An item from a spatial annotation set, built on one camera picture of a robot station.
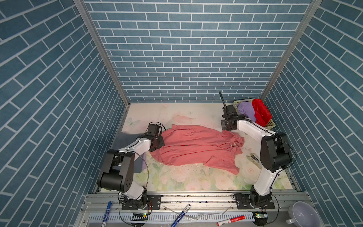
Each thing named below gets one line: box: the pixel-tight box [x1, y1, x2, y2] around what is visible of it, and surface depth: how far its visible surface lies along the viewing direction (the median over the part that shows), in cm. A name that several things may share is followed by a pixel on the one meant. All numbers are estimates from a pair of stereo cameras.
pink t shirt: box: [150, 123, 245, 175], surface depth 95 cm
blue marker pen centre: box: [170, 203, 192, 227], surface depth 70 cm
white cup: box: [285, 200, 321, 227], surface depth 68 cm
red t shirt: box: [251, 98, 273, 128], surface depth 108 cm
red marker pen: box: [216, 215, 246, 227], surface depth 69 cm
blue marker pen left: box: [101, 200, 113, 227], surface depth 70 cm
